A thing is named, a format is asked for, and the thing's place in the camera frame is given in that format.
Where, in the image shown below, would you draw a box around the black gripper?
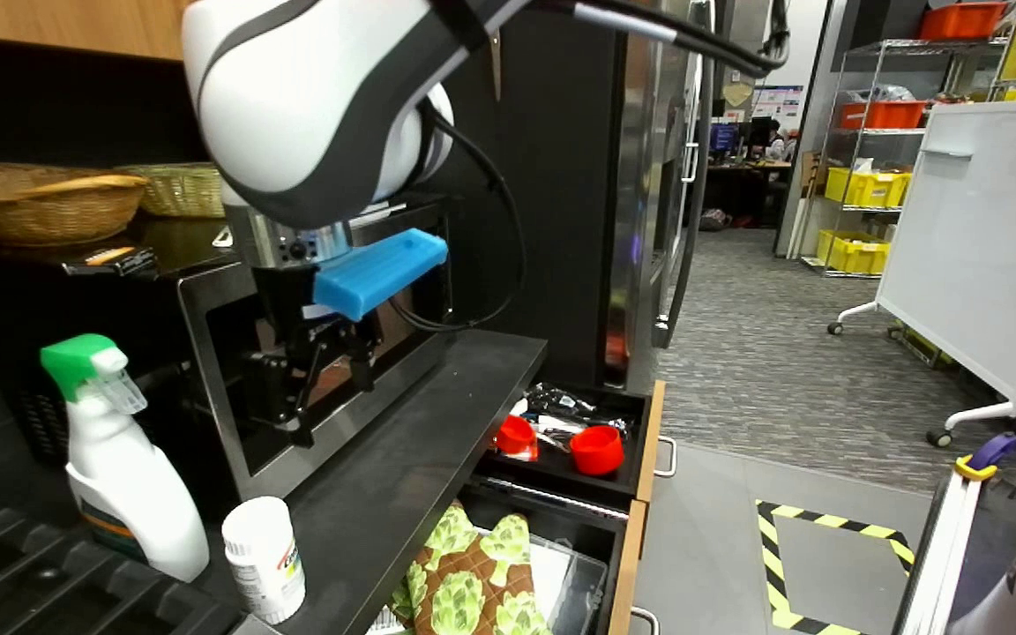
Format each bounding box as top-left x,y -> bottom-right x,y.
240,262 -> 376,452

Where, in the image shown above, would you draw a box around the white round bottle lid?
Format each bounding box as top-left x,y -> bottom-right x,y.
217,492 -> 295,536

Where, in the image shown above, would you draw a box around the white spray bottle green nozzle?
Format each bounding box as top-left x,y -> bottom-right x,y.
40,330 -> 214,584

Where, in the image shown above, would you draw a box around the small white cup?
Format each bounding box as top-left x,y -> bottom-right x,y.
217,492 -> 311,626

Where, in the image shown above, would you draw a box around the red plastic cup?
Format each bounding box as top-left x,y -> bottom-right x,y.
491,413 -> 542,464
563,419 -> 630,478

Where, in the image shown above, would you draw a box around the silver packet in drawer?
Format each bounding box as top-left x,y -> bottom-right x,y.
527,388 -> 595,446

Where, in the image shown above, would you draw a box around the green brown quilted oven mitt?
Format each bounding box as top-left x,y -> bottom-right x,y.
394,496 -> 555,635

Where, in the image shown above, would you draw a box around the stainless steel refrigerator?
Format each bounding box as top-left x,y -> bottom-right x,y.
434,0 -> 717,393

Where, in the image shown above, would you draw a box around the brown wicker basket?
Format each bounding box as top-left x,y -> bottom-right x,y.
0,161 -> 155,251

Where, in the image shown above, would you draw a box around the wooden drawer with utensils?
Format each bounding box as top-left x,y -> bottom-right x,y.
468,373 -> 669,512

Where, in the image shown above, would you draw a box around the wooden drawer with oven mitt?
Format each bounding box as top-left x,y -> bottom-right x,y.
383,477 -> 657,635

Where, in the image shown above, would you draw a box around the black gas stove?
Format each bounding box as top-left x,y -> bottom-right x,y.
0,471 -> 247,635

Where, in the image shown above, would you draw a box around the wooden upper cabinets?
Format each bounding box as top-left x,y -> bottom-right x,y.
0,0 -> 193,62

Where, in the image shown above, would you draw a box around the yellow storage bins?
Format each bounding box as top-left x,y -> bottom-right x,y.
815,161 -> 917,283

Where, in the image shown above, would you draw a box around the metal shelf rack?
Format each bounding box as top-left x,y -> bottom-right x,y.
781,0 -> 1016,283

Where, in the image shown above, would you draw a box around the red storage bin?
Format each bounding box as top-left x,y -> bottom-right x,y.
913,0 -> 1011,47
831,99 -> 931,132

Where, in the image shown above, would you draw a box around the white pole purple clamp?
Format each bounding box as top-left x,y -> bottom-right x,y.
892,425 -> 1016,635

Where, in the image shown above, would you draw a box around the white rolling whiteboard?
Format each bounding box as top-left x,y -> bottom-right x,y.
825,96 -> 1016,459

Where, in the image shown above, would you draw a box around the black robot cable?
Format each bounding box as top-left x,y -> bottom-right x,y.
394,99 -> 531,336

